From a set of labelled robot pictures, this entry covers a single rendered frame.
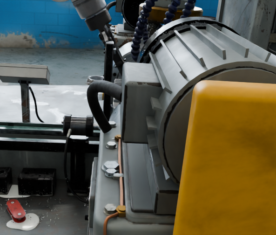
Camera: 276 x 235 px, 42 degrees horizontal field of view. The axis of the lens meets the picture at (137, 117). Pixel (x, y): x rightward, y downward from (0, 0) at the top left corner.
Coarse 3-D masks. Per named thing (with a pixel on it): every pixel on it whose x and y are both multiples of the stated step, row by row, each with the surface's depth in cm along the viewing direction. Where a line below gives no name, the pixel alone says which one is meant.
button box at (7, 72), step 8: (0, 64) 126; (8, 64) 126; (16, 64) 127; (24, 64) 127; (32, 64) 127; (0, 72) 125; (8, 72) 126; (16, 72) 126; (24, 72) 126; (32, 72) 126; (40, 72) 127; (48, 72) 130; (8, 80) 129; (16, 80) 129; (24, 80) 129; (32, 80) 128; (40, 80) 128; (48, 80) 131
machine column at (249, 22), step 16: (224, 0) 114; (240, 0) 100; (256, 0) 87; (272, 0) 85; (224, 16) 113; (240, 16) 100; (256, 16) 87; (272, 16) 86; (240, 32) 99; (256, 32) 88; (272, 32) 95; (272, 48) 98
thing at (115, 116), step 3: (120, 102) 88; (117, 105) 89; (120, 105) 86; (117, 108) 87; (114, 111) 87; (117, 111) 85; (111, 114) 90; (114, 114) 86; (117, 114) 84; (111, 117) 88; (114, 117) 84; (117, 117) 82; (111, 120) 86; (114, 120) 83; (117, 120) 80
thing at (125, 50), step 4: (128, 44) 139; (140, 44) 135; (120, 48) 141; (124, 48) 136; (128, 48) 133; (140, 48) 128; (124, 52) 131; (128, 52) 128; (124, 56) 128; (128, 56) 128; (128, 60) 128; (132, 60) 128; (116, 68) 129; (116, 72) 130; (112, 76) 130; (116, 76) 130; (120, 76) 130; (112, 80) 131
